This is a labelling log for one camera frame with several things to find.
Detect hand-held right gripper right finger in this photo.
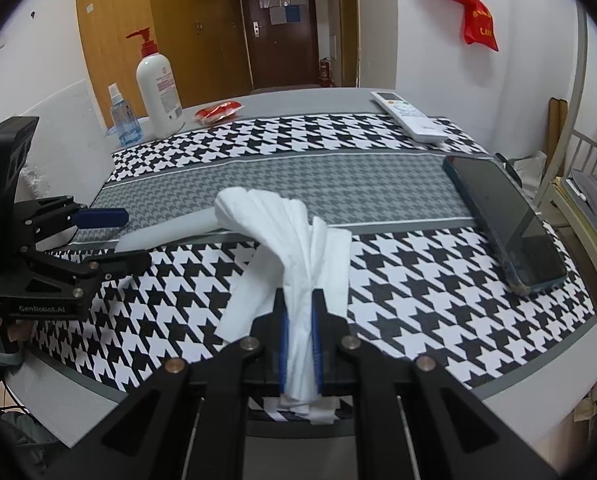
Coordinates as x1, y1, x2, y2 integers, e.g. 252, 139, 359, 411
311, 287, 560, 480

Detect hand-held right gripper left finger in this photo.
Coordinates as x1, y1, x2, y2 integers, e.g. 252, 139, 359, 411
43, 287, 292, 480

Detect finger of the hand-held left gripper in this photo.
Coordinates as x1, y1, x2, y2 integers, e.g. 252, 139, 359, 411
14, 196, 130, 241
38, 249, 152, 281

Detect white tissue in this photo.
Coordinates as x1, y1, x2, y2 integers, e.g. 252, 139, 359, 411
213, 186, 352, 427

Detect person's left hand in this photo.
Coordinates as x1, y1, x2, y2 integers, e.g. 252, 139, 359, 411
0, 301, 29, 356

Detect clear blue spray bottle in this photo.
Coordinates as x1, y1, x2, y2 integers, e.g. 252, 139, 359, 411
107, 83, 144, 148

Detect white pump lotion bottle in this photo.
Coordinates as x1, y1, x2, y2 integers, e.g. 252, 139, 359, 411
125, 27, 185, 139

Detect houndstooth tablecloth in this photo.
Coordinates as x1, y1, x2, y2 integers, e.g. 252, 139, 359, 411
28, 114, 597, 426

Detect red snack packet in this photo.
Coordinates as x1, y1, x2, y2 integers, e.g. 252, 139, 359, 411
194, 100, 244, 126

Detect wooden wardrobe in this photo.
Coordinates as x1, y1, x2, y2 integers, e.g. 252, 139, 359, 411
74, 0, 253, 126

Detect black smartphone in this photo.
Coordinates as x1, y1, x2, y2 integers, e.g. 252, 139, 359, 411
443, 155, 569, 295

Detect white remote control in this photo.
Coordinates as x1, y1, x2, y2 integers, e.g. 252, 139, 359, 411
370, 91, 449, 143

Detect dark brown entrance door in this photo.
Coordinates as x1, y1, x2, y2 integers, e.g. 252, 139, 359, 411
237, 0, 320, 92

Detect white plastic bag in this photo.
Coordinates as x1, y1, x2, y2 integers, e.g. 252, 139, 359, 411
506, 152, 549, 201

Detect red plastic bags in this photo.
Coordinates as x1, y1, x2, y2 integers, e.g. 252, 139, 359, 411
411, 0, 500, 52

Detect wooden side door frame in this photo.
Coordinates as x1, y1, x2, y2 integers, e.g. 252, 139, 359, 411
329, 0, 362, 89

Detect grey metal bed frame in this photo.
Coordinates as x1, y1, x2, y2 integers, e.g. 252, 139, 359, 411
533, 7, 597, 321

